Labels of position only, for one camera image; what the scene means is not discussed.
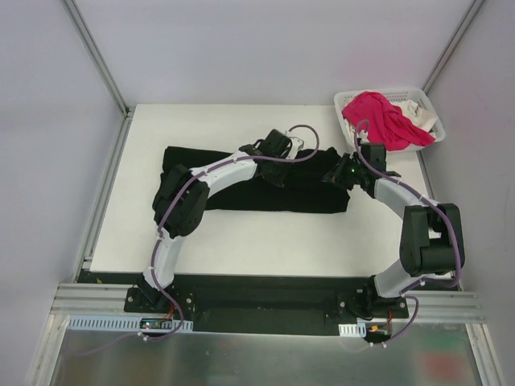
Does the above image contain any black daisy print t-shirt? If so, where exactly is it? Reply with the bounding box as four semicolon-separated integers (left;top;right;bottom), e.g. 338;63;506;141
160;146;350;214

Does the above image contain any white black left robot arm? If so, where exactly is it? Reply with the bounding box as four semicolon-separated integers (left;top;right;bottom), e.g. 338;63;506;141
142;129;304;313

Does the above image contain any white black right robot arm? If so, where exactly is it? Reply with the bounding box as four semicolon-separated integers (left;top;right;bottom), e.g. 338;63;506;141
323;142;465;319

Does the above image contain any pink t-shirt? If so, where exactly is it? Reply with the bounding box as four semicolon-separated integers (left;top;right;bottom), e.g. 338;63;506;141
342;91;435;151

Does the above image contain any white cream t-shirt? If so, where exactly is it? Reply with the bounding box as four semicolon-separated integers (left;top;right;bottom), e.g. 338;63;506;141
393;100;438;133

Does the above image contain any white plastic basket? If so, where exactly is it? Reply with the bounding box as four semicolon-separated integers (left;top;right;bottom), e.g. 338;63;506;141
334;88;446;151

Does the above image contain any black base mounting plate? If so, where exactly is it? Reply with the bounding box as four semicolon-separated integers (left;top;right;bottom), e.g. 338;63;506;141
124;274;408;336

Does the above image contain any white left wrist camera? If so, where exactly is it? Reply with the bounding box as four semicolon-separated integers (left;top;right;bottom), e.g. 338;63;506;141
283;134;304;159

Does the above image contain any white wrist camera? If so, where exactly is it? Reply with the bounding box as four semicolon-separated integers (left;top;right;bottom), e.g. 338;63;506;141
283;134;304;159
356;130;370;143

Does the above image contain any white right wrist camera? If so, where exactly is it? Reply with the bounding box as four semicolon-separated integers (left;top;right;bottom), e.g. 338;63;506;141
356;130;370;143

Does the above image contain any left aluminium frame post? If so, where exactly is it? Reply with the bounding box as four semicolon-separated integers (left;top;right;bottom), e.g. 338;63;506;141
60;0;130;117

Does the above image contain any aluminium frame post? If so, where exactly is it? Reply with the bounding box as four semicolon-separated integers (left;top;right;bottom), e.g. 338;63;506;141
60;0;130;117
422;0;489;94

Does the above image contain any left table edge rail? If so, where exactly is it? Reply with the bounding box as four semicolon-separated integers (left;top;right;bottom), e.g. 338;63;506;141
71;106;136;283

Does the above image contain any front aluminium rail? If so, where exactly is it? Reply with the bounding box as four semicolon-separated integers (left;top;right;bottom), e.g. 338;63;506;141
50;283;486;324

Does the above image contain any white right cable duct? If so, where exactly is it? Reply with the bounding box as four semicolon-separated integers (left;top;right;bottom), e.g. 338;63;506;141
338;322;367;338

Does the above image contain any white cable duct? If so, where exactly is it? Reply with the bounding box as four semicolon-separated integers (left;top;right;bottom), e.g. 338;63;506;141
338;322;367;338
68;315;193;334

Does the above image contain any right aluminium frame post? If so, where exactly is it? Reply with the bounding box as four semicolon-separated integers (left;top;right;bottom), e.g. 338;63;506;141
422;0;489;94

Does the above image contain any white left cable duct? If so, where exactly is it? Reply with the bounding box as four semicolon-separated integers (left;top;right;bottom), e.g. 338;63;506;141
68;315;193;334

